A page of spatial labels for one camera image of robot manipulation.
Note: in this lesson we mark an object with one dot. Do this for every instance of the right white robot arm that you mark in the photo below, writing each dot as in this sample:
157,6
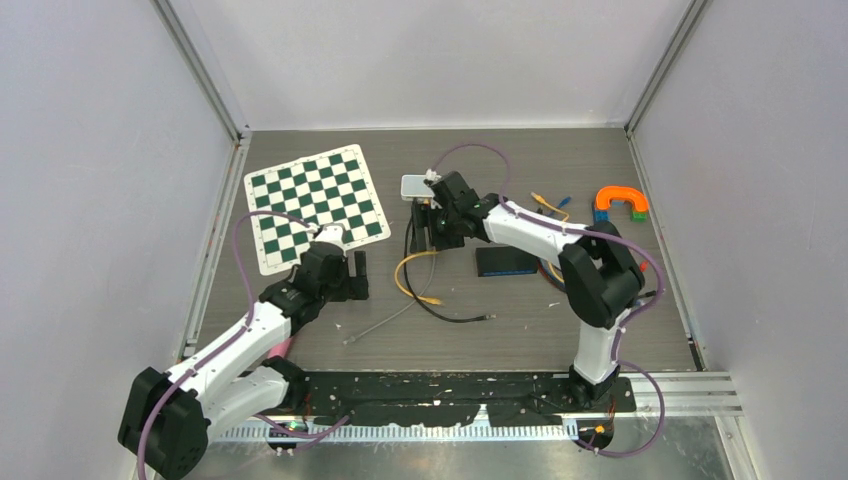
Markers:
602,280

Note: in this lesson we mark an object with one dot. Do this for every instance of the aluminium frame rail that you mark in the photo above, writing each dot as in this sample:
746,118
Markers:
675,393

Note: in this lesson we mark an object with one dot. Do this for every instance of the orange arch toy block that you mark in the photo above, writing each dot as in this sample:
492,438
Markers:
635,198

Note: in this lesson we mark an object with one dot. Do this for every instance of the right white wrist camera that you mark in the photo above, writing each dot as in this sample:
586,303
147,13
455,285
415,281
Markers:
431,176

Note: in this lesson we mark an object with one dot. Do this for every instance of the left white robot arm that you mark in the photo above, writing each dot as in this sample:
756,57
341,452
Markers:
218,371

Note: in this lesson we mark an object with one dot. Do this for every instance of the blue toy block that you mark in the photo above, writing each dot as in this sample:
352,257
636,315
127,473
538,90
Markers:
599,214

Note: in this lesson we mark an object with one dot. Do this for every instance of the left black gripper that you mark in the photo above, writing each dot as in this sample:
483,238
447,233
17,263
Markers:
353,287

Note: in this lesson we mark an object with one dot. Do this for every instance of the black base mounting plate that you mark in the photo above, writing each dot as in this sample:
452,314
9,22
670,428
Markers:
447,399

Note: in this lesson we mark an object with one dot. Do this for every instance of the black network switch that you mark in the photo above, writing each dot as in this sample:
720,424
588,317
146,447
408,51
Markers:
504,261

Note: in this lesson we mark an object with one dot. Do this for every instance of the green white chessboard mat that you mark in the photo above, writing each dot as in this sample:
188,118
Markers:
332,187

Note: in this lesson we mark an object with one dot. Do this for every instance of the pink marker pen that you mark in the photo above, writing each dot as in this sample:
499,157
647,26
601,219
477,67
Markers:
281,350

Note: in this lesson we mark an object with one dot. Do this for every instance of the green toy block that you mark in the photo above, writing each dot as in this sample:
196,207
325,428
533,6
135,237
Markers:
639,216

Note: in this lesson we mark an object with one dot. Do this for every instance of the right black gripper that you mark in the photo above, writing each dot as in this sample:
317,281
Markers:
421,219

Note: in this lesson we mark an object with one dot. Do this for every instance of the white router box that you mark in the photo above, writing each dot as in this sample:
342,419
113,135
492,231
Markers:
414,187

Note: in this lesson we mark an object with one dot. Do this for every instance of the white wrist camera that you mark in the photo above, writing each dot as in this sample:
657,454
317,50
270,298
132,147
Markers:
332,234
431,176

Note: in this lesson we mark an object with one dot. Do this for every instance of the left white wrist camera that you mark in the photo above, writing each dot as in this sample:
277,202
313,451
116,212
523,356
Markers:
332,234

